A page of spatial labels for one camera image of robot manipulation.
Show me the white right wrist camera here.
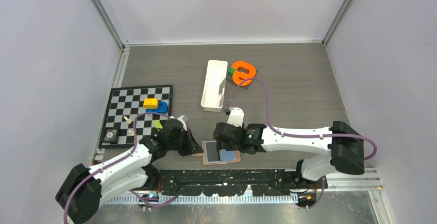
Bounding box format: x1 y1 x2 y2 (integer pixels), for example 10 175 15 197
225 107 244 127

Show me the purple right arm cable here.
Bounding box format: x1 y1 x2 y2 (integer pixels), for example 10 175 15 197
227 77 378 162

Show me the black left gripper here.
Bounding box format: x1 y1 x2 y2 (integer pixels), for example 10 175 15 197
167 127 203 157

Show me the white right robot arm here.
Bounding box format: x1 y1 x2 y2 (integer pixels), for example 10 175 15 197
213 121 365 188

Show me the black credit card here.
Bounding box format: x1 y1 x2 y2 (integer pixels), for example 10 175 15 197
205 141 221 163

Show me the blue toy car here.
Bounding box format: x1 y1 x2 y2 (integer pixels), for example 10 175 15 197
146 100 169 114

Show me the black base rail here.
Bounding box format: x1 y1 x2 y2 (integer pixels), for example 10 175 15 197
144 169 328 197

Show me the yellow toy brick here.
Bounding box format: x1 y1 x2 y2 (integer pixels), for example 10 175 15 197
143 98 159 109

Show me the green rectangular block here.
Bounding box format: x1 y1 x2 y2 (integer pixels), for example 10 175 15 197
153 120 163 130

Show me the white plastic tray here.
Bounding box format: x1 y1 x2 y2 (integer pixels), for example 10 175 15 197
200 60 228 112

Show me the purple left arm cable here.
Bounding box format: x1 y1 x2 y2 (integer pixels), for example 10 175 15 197
63 112 180 224

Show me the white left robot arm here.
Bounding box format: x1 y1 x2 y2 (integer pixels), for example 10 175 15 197
55 118 203 223

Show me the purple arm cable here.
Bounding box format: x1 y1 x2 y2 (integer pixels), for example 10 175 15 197
63 112 180 224
227 77 378 162

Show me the brown leather card holder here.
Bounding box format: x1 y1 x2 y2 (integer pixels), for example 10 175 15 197
192 141 241 165

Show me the green small cube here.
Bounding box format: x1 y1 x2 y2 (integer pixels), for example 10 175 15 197
228 68 236 75

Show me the orange plastic ring toy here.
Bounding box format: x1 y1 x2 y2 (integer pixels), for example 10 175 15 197
231 61 257 87

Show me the cream chess pawn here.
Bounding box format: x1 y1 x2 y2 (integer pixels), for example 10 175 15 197
123 116 132 124

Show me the poker chip in case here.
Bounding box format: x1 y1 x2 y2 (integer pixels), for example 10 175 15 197
103 128 119 144

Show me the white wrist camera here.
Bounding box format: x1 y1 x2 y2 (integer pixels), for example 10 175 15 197
171 115 188 131
225 107 244 127

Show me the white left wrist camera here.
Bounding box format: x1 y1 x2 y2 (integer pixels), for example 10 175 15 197
171 115 188 131

